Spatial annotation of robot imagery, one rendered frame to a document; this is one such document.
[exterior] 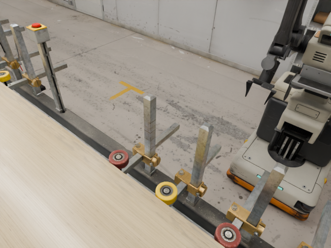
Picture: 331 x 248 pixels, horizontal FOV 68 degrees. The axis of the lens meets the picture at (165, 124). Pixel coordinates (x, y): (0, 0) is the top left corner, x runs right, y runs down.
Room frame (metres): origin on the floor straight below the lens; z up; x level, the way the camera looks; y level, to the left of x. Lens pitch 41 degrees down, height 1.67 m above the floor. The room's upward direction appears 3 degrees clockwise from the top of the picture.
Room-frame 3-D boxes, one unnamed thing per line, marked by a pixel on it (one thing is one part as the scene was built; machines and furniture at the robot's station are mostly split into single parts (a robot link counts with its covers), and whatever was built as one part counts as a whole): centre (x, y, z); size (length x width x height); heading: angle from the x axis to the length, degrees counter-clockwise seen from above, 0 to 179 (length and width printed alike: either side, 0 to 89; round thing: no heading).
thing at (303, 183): (1.34, -0.95, 0.16); 0.67 x 0.64 x 0.25; 143
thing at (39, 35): (1.21, 0.66, 1.18); 0.07 x 0.07 x 0.08; 53
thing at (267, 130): (1.42, -1.01, 0.59); 0.55 x 0.34 x 0.83; 53
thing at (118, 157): (0.67, 0.18, 0.85); 0.08 x 0.08 x 0.11
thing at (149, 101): (0.76, 0.06, 0.91); 0.04 x 0.04 x 0.48; 53
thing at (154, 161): (0.78, 0.08, 0.80); 0.14 x 0.06 x 0.05; 53
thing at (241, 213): (0.48, -0.32, 0.81); 0.14 x 0.06 x 0.05; 53
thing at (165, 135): (0.83, 0.07, 0.80); 0.43 x 0.03 x 0.04; 143
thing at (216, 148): (0.68, -0.13, 0.81); 0.43 x 0.03 x 0.04; 143
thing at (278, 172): (0.47, -0.34, 0.89); 0.04 x 0.04 x 0.48; 53
